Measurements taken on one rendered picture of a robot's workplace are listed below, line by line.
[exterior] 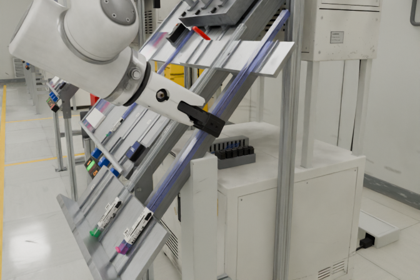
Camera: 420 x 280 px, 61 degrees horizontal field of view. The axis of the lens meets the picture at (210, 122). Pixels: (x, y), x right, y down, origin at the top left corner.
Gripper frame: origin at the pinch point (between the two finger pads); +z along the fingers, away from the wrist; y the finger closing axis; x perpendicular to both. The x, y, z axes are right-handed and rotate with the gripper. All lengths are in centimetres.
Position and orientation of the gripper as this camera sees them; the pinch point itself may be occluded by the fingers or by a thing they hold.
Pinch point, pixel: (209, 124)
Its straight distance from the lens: 61.4
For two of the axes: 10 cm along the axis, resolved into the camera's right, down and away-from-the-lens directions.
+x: -4.4, 8.9, -0.7
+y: -5.3, -2.0, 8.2
